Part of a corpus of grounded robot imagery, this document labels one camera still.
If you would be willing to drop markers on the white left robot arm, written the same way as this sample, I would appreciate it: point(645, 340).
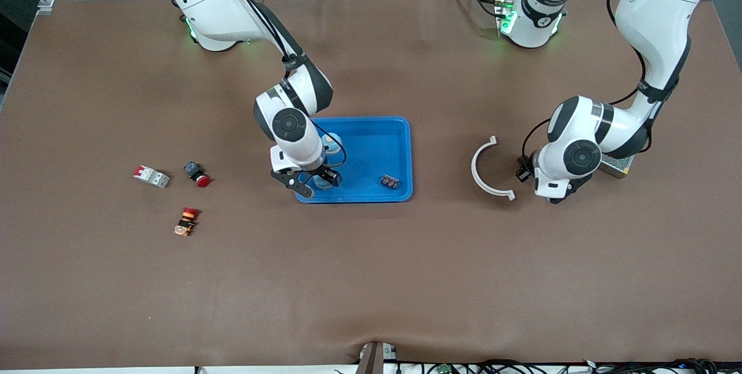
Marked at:
point(655, 14)

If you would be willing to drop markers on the white red circuit breaker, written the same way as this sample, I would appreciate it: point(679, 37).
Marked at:
point(151, 177)

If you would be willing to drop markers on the grey metal mount post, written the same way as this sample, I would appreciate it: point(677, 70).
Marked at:
point(374, 359)

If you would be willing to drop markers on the red mushroom push button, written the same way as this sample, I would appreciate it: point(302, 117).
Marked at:
point(197, 175)

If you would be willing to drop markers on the blue plastic tray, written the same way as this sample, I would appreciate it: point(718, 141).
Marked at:
point(371, 153)

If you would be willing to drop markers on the metal mesh power supply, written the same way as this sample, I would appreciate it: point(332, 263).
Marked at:
point(620, 166)

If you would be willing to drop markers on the white curved plastic bracket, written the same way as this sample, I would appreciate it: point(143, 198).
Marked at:
point(474, 166)

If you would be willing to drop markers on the light blue call bell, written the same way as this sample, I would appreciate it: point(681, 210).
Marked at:
point(334, 145)
point(323, 185)

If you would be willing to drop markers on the red orange emergency button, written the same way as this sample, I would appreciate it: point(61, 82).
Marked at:
point(186, 222)

